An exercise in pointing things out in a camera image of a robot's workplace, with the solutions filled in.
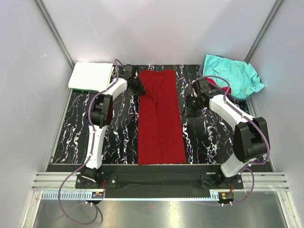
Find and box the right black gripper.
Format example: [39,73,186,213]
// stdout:
[181,94,205,118]

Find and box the red t shirt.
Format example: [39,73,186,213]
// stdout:
[138,70,186,165]

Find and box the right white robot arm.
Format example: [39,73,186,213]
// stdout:
[182,76,270,188]

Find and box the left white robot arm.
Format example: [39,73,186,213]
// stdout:
[80,64,146,188]

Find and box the crimson t shirt in basket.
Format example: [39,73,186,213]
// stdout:
[206,77,232,94]

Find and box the folded white t shirt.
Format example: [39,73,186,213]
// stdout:
[68,62,114,92]

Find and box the teal t shirt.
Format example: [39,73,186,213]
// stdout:
[202,54,265,99]

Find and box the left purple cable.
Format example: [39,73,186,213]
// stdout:
[57,58,104,225]

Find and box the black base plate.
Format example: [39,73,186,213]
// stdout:
[76,164,244,199]

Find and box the left aluminium frame post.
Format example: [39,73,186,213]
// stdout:
[33,0,75,69]

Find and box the aluminium frame post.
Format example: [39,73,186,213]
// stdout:
[33,0,75,69]
[244,0,284,63]

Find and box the aluminium cross rail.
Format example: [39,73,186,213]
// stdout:
[31,172,289,191]

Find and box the right aluminium frame post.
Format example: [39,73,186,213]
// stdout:
[244,0,284,63]

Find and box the left cable duct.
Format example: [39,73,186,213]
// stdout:
[42,190,105,200]

